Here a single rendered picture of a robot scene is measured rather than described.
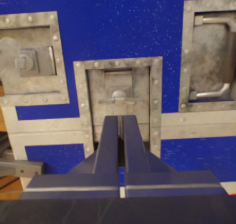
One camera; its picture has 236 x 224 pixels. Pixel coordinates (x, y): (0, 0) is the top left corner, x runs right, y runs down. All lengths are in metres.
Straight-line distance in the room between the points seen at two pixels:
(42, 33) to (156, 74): 0.18
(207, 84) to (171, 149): 0.12
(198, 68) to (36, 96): 0.25
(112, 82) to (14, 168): 0.22
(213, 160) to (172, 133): 0.09
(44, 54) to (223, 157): 0.33
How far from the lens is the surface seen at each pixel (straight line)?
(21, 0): 0.29
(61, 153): 0.32
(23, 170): 0.34
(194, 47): 0.29
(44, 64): 0.28
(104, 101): 0.24
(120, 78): 0.27
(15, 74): 0.27
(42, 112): 0.29
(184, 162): 0.33
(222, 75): 0.31
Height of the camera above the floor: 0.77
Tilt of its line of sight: 1 degrees up
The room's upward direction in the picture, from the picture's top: 93 degrees counter-clockwise
